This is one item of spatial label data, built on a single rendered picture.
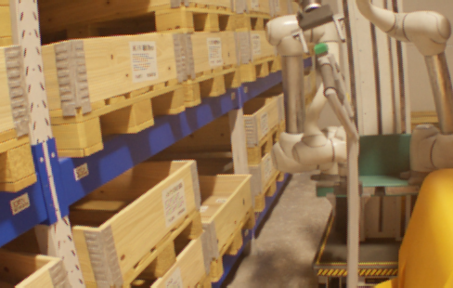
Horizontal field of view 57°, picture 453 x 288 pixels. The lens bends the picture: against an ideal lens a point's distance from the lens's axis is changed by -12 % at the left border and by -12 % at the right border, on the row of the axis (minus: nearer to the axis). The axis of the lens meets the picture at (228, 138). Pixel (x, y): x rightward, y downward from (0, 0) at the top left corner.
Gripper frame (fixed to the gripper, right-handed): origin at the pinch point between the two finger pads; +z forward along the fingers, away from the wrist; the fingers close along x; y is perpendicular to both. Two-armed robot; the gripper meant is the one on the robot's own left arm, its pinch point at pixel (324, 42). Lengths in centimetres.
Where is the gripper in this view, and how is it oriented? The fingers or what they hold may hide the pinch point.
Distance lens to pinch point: 160.3
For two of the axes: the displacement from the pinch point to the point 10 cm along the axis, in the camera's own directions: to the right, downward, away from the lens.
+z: 1.7, 9.2, -3.6
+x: 8.8, -3.0, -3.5
